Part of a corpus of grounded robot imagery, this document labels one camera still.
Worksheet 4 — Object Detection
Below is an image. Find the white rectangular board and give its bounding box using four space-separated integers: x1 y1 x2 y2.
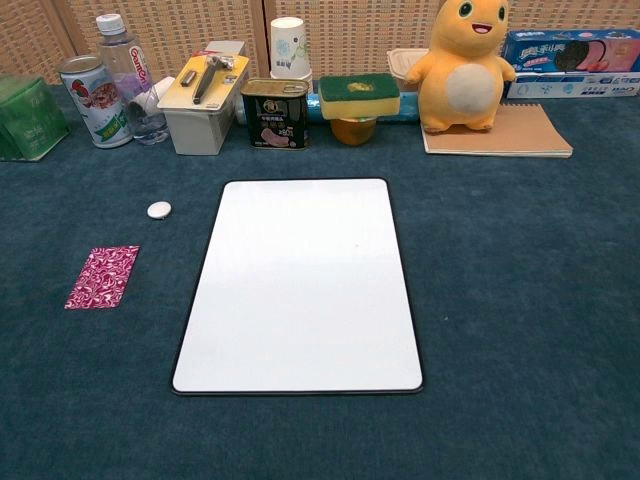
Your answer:
171 178 425 396

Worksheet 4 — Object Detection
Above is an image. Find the small translucent plastic cup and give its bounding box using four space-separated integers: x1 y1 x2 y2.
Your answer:
130 76 176 117

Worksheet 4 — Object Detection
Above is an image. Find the woven rattan folding screen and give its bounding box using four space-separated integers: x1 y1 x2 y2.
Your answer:
0 0 640 86

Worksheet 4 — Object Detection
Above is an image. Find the green tea box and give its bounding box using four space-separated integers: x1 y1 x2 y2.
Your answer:
0 74 71 163

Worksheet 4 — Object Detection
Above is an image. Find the yellow plush toy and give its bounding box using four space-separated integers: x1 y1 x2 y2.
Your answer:
403 0 518 135

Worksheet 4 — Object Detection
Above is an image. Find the magenta patterned card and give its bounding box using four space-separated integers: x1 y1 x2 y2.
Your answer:
64 245 141 310

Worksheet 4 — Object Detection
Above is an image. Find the clear plastic water bottle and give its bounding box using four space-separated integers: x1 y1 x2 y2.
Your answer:
95 13 170 146

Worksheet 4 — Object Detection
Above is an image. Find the black luncheon meat can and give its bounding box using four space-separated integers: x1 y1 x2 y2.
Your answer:
240 77 311 151

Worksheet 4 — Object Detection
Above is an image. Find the beige plastic food container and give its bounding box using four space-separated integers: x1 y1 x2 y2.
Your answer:
386 47 431 94

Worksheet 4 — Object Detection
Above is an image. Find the blue Oreo cookie box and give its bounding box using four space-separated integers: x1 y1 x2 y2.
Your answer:
501 28 640 76

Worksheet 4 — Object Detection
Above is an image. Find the brown spiral notebook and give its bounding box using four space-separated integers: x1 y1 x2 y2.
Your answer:
422 103 575 159

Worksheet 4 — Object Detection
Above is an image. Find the white rectangular storage box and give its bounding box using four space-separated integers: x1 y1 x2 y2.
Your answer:
157 99 241 156

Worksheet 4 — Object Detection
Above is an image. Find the green and yellow sponge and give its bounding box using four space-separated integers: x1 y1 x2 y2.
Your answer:
318 72 403 121

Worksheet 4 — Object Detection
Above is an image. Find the razor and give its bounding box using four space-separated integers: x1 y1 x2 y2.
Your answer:
157 53 250 112

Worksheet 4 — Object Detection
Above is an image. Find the white printed paper cup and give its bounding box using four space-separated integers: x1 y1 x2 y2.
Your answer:
269 16 314 94

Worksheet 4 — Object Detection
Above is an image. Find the white box with red tab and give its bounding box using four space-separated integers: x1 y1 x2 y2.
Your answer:
202 39 247 59

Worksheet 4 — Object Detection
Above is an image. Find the white and blue wrap box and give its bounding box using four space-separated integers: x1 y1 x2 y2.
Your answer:
504 71 640 100

